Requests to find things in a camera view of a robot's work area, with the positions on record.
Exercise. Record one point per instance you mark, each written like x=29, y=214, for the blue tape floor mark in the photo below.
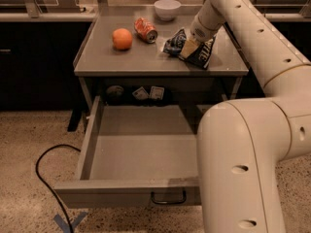
x=69, y=225

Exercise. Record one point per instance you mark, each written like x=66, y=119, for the white label card right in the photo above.
x=156, y=93

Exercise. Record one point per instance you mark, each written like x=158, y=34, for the white bowl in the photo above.
x=167, y=9

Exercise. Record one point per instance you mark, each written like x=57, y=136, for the dark round object under counter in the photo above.
x=114, y=93

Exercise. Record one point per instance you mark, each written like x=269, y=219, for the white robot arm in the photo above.
x=240, y=142

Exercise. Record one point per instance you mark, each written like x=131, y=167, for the orange fruit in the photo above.
x=122, y=39

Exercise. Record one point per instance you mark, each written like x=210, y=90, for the black drawer handle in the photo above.
x=168, y=199

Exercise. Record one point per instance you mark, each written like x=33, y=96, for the red soda can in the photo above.
x=145, y=30

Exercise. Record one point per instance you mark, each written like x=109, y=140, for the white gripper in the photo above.
x=202, y=32

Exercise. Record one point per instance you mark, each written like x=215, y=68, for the white label card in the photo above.
x=140, y=94
x=156, y=93

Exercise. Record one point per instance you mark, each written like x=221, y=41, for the grey cabinet counter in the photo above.
x=98, y=58

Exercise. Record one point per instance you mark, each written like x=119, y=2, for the grey open drawer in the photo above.
x=128, y=152

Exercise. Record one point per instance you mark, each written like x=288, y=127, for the white label card left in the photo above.
x=140, y=94

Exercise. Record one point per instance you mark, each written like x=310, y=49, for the blue chip bag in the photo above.
x=200, y=58

